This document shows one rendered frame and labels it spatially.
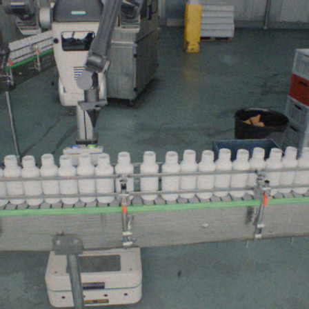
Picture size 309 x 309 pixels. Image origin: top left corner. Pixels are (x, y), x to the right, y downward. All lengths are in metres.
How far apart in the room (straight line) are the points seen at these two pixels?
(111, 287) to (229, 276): 0.78
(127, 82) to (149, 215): 3.73
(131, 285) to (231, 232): 0.85
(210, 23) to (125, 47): 6.02
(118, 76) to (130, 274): 3.32
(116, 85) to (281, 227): 3.82
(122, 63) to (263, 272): 3.28
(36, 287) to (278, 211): 1.55
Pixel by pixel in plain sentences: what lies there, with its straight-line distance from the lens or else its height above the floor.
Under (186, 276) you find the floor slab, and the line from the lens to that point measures 2.32.
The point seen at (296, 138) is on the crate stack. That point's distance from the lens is 3.56.
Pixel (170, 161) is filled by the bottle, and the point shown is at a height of 1.15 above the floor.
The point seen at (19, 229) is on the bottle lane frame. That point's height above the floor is 0.92.
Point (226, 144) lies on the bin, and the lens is 1.78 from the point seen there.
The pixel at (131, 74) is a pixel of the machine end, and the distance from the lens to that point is 4.77.
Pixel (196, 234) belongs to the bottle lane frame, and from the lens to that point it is 1.28.
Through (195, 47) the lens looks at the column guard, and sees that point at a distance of 8.77.
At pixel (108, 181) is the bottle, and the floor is 1.08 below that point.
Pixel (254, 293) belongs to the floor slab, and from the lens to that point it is 2.31.
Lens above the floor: 1.69
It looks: 28 degrees down
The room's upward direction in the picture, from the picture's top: 1 degrees clockwise
